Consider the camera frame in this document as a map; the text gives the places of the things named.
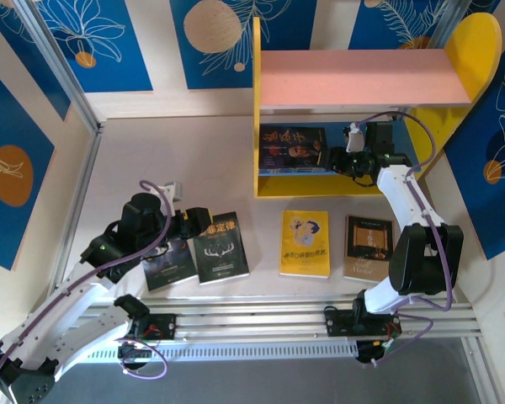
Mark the black antler book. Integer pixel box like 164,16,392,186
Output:
193,218,250,286

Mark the black wolf eyes book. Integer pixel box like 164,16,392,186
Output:
142,237,197,292

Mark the purple old man book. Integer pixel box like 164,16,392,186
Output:
258,125,330,170

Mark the yellow pink blue bookshelf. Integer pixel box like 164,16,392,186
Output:
252,11,502,199

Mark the yellow cartoon book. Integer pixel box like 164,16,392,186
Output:
279,209,332,279

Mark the brown scroll book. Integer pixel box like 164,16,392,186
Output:
343,214,396,282

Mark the dark book with red portrait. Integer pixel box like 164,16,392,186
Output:
258,167,329,175

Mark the black base connector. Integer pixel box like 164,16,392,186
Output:
116,339,153,372
355,338,400,368

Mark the grey metal sheet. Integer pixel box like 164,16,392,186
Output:
8,338,489,404

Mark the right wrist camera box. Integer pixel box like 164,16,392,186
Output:
344,121,365,152

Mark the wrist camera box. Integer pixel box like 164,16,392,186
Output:
162,180,184,204
344,121,365,152

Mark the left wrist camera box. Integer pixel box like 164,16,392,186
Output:
162,180,184,204

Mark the aluminium side rail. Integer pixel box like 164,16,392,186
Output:
45,120,106,304

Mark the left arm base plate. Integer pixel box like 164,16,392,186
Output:
128,313,178,341

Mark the aluminium rail frame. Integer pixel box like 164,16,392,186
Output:
19,294,485,350

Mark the white slotted cable duct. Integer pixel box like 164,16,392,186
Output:
83,341,359,364

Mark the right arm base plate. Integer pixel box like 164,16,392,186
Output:
323,309,403,338

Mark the aluminium corner post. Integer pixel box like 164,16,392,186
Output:
6,0,104,131

